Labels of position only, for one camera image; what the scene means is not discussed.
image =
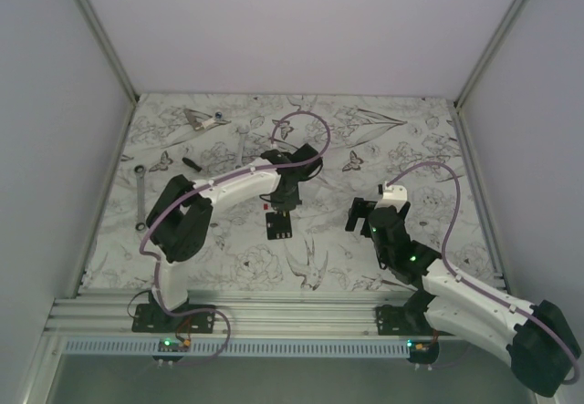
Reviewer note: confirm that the chrome ratchet wrench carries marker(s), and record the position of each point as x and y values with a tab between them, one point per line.
140	224

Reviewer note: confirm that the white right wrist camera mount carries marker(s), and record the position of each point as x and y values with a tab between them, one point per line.
392	196

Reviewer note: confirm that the controller board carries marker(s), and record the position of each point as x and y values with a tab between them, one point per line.
170	350
423	352

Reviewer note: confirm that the left controller board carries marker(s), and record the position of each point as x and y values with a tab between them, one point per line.
170	350

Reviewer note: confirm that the small metal bracket tool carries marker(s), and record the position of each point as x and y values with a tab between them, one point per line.
192	119

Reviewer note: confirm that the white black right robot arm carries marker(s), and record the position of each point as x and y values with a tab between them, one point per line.
534	340

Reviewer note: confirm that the black fuse box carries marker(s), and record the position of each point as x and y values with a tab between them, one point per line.
278	226

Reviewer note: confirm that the aluminium frame rail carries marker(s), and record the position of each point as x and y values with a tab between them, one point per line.
101	312

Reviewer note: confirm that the grey slotted cable duct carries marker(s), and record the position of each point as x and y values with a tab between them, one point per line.
241	347

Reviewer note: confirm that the right controller board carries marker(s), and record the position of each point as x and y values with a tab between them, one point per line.
423	352

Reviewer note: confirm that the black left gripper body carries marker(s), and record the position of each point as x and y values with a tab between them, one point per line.
284	201

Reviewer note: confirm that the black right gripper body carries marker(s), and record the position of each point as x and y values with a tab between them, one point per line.
361	208

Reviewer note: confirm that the black handled screwdriver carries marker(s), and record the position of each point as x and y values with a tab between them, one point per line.
190	163

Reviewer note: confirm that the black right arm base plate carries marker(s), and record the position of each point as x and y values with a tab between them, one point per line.
402	321

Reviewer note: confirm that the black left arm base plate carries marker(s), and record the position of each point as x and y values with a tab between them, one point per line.
191	318

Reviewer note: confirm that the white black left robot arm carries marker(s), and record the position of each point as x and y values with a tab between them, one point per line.
180	219

